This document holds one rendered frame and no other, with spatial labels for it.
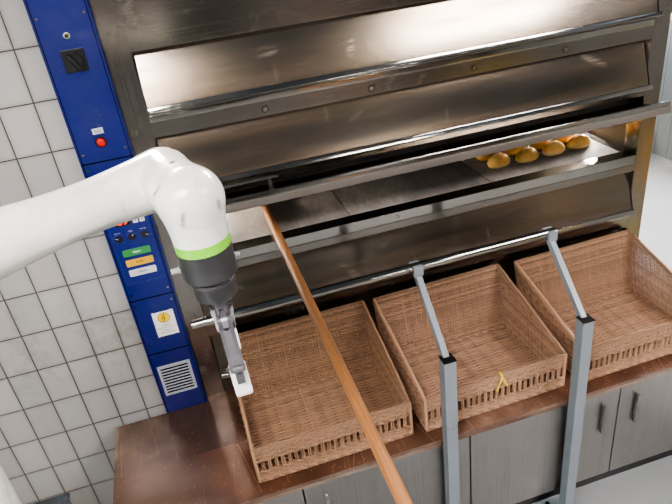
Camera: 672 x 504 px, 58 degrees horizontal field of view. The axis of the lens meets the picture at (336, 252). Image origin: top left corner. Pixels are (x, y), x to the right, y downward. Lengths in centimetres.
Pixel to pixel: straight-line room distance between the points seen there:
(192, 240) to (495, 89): 155
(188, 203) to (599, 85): 186
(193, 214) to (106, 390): 159
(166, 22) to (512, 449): 184
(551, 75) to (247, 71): 110
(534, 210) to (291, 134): 106
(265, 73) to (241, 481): 132
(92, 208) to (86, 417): 159
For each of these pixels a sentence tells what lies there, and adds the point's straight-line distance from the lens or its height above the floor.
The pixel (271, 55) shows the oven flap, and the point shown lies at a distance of 200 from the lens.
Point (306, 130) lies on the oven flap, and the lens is 208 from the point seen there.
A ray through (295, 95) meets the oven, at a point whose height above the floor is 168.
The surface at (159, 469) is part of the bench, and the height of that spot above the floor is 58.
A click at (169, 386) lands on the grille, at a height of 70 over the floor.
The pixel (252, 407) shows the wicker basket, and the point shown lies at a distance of 240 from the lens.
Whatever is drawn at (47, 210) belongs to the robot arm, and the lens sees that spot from 105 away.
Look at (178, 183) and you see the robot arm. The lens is 95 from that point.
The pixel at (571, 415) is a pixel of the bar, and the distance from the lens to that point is 238.
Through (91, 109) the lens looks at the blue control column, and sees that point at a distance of 197.
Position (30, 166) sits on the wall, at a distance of 207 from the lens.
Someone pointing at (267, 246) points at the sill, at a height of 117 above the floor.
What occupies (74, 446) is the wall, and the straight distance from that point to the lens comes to 265.
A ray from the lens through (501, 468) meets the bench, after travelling 246.
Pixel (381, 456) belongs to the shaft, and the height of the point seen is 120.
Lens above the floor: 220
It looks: 30 degrees down
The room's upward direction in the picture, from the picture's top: 8 degrees counter-clockwise
